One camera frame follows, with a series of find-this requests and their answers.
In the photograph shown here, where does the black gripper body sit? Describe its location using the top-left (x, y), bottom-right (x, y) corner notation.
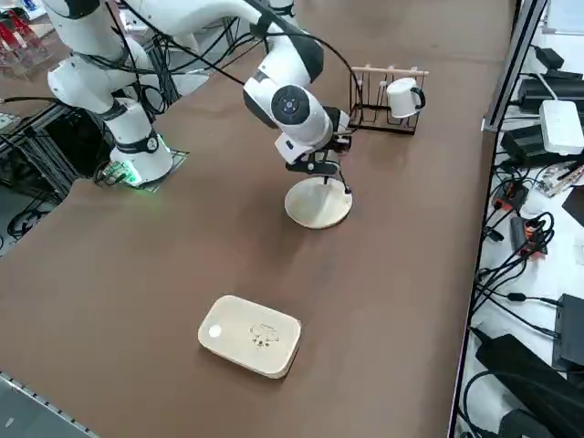
top-left (285, 151), bottom-right (343, 178)

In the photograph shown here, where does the white round plate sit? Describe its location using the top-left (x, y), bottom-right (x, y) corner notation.
top-left (284, 175), bottom-right (355, 230)

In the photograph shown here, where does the beige rectangular printed tray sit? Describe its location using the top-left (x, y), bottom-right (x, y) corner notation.
top-left (196, 294), bottom-right (303, 381)

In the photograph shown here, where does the red and black hub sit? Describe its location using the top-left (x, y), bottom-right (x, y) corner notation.
top-left (495, 181), bottom-right (530, 212)

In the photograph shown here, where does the flat black power adapter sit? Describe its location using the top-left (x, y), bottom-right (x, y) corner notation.
top-left (500, 126), bottom-right (548, 166)

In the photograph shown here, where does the large black power brick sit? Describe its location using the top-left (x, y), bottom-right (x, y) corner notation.
top-left (517, 68), bottom-right (584, 115)

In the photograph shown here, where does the white plastic box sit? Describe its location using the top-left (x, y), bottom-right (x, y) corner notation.
top-left (539, 99), bottom-right (584, 156)

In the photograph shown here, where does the small black power adapter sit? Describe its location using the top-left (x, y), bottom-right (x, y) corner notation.
top-left (533, 45), bottom-right (567, 69)

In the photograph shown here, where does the large black angular case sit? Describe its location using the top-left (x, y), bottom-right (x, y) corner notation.
top-left (474, 334), bottom-right (584, 438)

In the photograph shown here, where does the black rectangular box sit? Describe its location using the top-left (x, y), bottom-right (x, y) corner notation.
top-left (550, 293), bottom-right (584, 371)

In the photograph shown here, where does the clear holder with red items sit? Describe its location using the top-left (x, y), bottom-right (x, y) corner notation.
top-left (0, 8), bottom-right (56, 78)

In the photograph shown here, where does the white mug black handle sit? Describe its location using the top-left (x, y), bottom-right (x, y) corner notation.
top-left (385, 76), bottom-right (428, 120)

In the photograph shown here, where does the black wire wooden cup rack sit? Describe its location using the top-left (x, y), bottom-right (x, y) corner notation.
top-left (347, 65), bottom-right (431, 137)

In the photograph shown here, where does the aluminium frame post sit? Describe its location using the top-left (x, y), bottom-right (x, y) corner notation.
top-left (482, 0), bottom-right (548, 134)

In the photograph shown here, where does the black metal frame stand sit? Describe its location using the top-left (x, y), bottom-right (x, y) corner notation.
top-left (0, 98), bottom-right (115, 202)

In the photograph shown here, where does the grey metal edge rail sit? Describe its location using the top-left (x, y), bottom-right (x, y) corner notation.
top-left (0, 370), bottom-right (99, 438)

